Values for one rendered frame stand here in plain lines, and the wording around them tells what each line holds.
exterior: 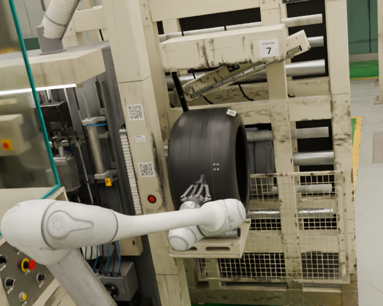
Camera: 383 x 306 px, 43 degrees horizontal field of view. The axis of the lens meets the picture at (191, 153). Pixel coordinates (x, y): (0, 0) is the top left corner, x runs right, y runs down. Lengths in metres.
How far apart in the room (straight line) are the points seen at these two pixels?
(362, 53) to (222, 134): 9.39
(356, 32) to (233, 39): 9.03
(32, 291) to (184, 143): 0.88
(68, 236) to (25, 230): 0.16
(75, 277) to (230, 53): 1.34
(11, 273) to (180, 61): 1.24
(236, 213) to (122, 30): 1.01
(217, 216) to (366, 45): 9.89
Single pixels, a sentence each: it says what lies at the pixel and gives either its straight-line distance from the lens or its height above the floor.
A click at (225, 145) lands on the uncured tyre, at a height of 1.36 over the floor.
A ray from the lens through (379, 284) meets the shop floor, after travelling 3.52.
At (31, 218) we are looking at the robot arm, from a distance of 1.35.
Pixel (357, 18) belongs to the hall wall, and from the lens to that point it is 11.26.
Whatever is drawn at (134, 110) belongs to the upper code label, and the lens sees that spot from 2.27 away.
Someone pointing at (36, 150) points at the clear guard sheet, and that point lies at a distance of 2.10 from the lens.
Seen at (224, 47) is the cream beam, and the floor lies 1.73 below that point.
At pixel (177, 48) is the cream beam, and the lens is 2.42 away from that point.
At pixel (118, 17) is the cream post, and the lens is 2.22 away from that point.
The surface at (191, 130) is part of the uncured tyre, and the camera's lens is 2.14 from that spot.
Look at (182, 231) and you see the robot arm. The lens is 1.69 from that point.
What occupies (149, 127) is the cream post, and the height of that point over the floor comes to 1.43.
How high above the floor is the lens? 2.01
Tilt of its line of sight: 19 degrees down
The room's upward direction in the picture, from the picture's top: 9 degrees counter-clockwise
